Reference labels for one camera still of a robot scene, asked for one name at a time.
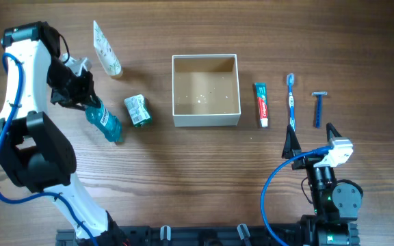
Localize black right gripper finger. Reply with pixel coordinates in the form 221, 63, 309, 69
282, 124, 302, 159
326, 122, 341, 141

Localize white floral lotion tube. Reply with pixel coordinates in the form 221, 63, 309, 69
93, 20, 122, 79

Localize teal mouthwash bottle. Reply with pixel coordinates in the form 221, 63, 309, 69
85, 101, 122, 142

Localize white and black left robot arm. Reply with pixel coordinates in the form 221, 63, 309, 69
0, 21, 129, 245

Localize blue disposable razor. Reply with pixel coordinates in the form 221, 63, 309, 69
312, 92, 328, 128

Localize blue toothbrush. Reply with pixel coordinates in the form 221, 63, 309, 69
287, 73, 296, 131

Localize colgate toothpaste tube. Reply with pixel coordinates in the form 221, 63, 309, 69
254, 83, 269, 128

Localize green white soap packet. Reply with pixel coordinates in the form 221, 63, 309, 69
124, 94, 153, 127

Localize white cardboard box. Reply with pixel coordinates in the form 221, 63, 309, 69
172, 54, 241, 127

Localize black mounting rail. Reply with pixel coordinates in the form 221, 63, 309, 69
55, 223, 359, 246

